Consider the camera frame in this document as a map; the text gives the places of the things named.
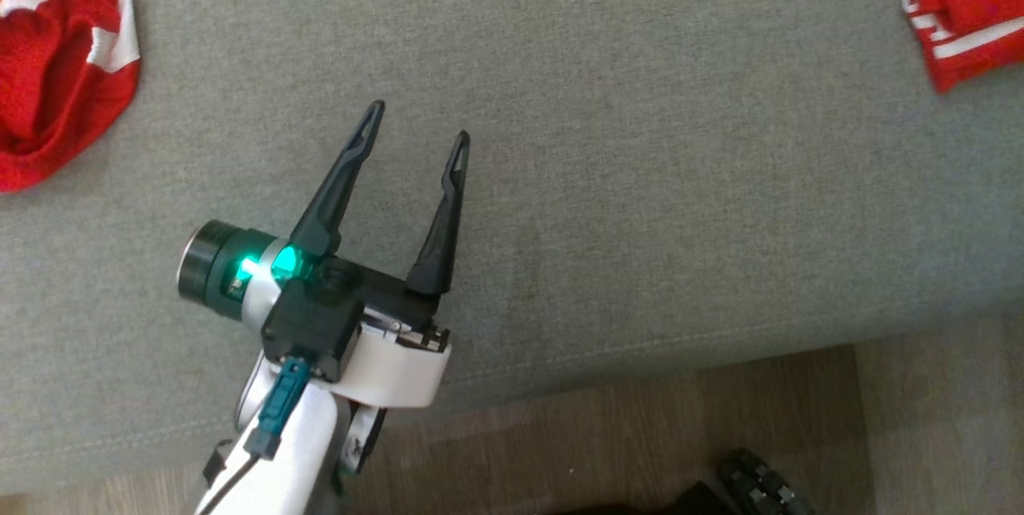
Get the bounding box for red white basketball jersey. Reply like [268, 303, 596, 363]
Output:
[894, 0, 1024, 94]

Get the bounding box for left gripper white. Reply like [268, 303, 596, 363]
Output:
[177, 101, 472, 409]

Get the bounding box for left black cable teal plug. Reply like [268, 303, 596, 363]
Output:
[194, 357, 313, 515]

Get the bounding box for grey fabric sofa seat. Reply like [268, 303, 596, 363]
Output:
[0, 0, 1024, 497]

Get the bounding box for red white-trimmed shorts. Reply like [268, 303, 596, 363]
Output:
[0, 0, 143, 194]

